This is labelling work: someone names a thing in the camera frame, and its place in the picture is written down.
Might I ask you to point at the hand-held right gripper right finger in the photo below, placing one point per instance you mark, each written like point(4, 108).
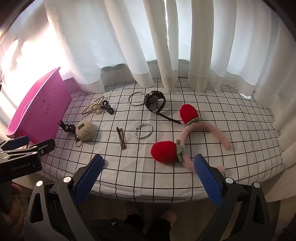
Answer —
point(208, 178)

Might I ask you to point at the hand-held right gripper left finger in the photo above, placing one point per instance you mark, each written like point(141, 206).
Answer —
point(89, 178)

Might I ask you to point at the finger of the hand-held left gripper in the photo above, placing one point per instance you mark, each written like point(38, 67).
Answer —
point(44, 146)
point(20, 140)

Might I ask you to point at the pink plastic tub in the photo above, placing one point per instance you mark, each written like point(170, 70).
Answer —
point(39, 109)

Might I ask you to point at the brown snap hair clip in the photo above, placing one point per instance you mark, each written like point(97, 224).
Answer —
point(122, 141)

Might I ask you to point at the pink strawberry headband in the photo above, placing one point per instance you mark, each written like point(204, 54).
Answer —
point(164, 151)

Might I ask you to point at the pearl hair claw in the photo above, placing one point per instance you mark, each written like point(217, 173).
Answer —
point(92, 107)

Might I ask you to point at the silver bangle with clasp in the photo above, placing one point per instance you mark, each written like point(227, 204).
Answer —
point(135, 132)

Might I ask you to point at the black hair clip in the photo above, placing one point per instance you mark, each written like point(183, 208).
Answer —
point(107, 109)

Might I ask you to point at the plain silver bangle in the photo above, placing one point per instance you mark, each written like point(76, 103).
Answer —
point(128, 99)

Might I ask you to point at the black wristwatch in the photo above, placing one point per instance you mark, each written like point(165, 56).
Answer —
point(152, 99)

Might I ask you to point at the person's left hand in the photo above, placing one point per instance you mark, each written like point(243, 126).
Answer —
point(15, 208)

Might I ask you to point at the person's leg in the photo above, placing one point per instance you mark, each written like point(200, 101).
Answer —
point(138, 224)

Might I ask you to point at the white curtain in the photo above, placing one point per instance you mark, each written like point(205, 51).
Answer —
point(138, 34)

